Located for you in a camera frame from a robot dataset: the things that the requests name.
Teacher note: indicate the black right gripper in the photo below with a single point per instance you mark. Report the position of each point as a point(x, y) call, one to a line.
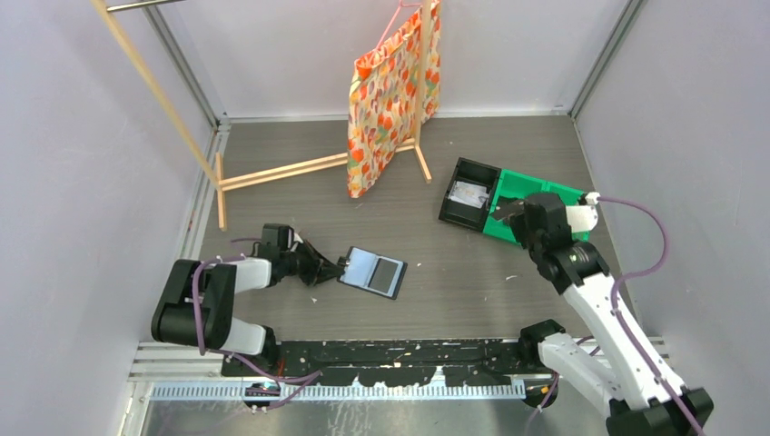
point(518, 216)

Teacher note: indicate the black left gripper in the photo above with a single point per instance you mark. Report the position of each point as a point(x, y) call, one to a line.
point(320, 269)

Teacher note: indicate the black card holder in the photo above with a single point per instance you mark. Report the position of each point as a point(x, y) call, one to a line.
point(371, 272)

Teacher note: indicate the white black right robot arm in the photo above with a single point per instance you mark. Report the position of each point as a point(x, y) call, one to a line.
point(634, 389)

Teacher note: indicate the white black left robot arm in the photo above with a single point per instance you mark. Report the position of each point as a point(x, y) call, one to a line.
point(196, 307)

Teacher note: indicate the white card in black bin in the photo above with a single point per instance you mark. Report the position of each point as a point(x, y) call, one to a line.
point(469, 194)

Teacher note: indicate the green double storage bin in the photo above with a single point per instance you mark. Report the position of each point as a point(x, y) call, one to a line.
point(518, 185)

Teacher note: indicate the black storage bin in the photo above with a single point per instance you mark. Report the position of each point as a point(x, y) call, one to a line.
point(468, 217)

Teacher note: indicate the wooden clothes rack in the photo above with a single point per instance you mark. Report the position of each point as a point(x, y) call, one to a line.
point(214, 172)

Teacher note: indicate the floral fabric bag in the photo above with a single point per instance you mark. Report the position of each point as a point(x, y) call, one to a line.
point(382, 95)

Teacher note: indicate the pink clothes hanger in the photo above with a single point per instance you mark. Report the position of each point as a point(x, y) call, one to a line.
point(402, 4)

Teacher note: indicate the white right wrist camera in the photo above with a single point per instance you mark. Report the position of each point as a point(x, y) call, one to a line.
point(583, 217)

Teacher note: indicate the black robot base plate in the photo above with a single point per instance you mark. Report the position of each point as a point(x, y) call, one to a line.
point(394, 363)

